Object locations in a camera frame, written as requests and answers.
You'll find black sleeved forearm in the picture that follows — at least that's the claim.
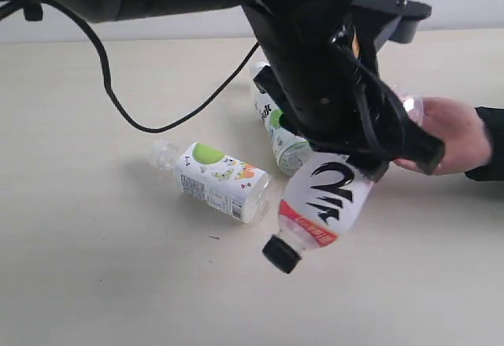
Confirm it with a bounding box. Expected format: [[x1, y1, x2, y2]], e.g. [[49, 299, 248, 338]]
[[465, 106, 503, 182]]

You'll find round green lime label bottle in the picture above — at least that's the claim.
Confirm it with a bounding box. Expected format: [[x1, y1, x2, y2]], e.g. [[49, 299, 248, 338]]
[[249, 61, 312, 177]]

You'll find square white green-label bottle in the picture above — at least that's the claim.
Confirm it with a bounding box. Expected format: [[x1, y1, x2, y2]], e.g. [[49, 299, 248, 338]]
[[150, 140, 272, 225]]

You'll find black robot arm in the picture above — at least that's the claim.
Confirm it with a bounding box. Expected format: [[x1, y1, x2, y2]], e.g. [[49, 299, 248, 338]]
[[1, 0, 445, 174]]

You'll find person's open right hand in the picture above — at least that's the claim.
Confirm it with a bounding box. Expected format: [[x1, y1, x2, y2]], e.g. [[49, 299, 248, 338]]
[[393, 96, 493, 176]]

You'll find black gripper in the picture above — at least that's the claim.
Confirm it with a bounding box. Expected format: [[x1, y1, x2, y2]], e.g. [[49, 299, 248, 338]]
[[243, 0, 446, 183]]

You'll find pink peach label bottle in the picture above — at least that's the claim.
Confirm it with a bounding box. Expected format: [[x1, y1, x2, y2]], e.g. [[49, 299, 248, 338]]
[[261, 85, 426, 276]]

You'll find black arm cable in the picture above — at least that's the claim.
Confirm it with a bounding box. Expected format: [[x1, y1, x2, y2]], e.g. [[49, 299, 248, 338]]
[[0, 0, 261, 134]]

